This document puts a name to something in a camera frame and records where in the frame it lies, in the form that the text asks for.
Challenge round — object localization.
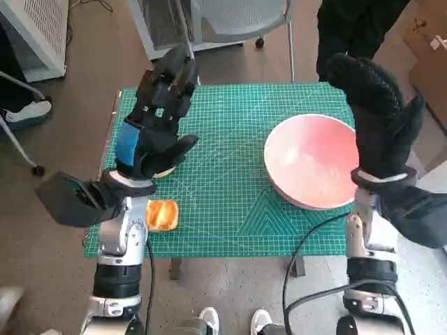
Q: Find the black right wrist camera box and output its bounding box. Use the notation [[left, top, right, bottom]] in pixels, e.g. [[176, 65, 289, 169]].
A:
[[376, 181, 447, 249]]

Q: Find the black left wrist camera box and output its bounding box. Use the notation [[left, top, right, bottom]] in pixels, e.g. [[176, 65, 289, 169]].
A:
[[34, 170, 123, 228]]

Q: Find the pale round toy bun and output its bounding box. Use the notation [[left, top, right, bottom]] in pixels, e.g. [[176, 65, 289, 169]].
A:
[[153, 166, 177, 179]]

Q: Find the grey mesh chair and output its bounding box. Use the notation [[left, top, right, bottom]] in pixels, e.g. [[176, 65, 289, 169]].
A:
[[181, 0, 297, 84]]

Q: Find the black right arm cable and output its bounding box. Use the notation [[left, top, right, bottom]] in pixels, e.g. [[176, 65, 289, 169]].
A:
[[282, 212, 418, 335]]

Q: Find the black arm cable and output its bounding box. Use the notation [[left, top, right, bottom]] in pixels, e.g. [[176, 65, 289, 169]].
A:
[[282, 212, 418, 335], [145, 237, 156, 335]]

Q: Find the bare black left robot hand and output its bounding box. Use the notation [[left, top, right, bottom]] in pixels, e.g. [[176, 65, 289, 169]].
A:
[[113, 43, 200, 179]]

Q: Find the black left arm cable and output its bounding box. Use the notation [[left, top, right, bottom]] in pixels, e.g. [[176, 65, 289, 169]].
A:
[[145, 237, 156, 335]]

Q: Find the green cutting mat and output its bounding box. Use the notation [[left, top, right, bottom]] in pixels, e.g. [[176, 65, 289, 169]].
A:
[[85, 82, 360, 260]]

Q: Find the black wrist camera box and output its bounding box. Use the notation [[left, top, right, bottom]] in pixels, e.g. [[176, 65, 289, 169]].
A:
[[34, 170, 123, 228], [376, 181, 447, 249]]

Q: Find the white shoe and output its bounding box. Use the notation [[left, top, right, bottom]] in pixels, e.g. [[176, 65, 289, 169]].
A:
[[198, 306, 220, 335], [251, 308, 272, 335]]

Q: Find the pink bowl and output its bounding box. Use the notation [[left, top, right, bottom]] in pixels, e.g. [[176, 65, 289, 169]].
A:
[[263, 114, 360, 211]]

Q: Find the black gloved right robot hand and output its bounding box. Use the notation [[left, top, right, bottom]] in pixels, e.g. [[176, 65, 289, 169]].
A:
[[324, 52, 427, 178]]

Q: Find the brown cardboard box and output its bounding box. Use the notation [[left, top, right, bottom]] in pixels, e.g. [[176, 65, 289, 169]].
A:
[[403, 0, 447, 133]]

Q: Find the orange braided toy bread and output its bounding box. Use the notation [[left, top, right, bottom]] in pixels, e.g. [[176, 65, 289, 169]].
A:
[[145, 199, 179, 232]]

